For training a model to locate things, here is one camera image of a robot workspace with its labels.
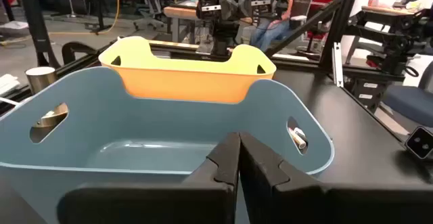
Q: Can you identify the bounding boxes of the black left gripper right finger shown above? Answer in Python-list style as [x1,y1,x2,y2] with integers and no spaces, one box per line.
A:
[240,131,433,224]

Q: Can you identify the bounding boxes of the yellow cable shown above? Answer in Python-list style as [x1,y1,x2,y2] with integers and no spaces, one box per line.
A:
[49,0,122,36]

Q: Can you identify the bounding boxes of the wooden workbench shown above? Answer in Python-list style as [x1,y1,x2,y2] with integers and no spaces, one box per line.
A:
[163,5,201,44]

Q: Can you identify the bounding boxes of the yellow plastic bin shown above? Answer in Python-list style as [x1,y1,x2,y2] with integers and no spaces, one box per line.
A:
[98,36,277,104]

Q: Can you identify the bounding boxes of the white papers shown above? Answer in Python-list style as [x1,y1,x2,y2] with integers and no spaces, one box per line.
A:
[0,73,21,97]

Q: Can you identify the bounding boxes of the white metal bracket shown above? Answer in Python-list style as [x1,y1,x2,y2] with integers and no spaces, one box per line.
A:
[332,41,344,89]

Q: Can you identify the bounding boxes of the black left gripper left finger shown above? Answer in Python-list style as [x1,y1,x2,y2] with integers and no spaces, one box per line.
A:
[56,131,242,224]

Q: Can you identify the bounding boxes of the blue office chair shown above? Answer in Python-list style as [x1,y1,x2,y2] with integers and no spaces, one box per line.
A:
[382,60,433,129]

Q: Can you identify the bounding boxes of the metal cup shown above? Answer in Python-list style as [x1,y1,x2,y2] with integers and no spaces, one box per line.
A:
[25,66,69,142]

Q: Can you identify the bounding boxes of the grey office chair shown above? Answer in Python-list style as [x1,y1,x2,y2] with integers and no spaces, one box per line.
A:
[289,0,317,32]

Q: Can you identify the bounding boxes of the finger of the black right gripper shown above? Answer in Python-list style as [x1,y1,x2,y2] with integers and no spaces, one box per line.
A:
[219,0,237,19]
[235,0,253,19]

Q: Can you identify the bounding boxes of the black frame post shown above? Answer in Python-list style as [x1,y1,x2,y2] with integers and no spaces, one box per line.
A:
[319,0,363,70]

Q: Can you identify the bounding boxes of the person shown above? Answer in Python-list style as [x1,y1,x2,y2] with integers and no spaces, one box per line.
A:
[249,0,296,53]

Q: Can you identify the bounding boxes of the black camera box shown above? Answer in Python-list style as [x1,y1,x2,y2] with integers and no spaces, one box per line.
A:
[404,126,433,160]

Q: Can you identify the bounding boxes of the black slanted pole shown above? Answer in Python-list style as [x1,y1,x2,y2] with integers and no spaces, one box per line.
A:
[17,0,62,68]

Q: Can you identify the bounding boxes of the blue plastic bin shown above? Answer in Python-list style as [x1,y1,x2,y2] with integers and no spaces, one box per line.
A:
[0,66,336,224]

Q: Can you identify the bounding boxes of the black diagonal frame brace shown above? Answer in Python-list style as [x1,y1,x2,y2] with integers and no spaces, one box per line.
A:
[263,0,343,58]

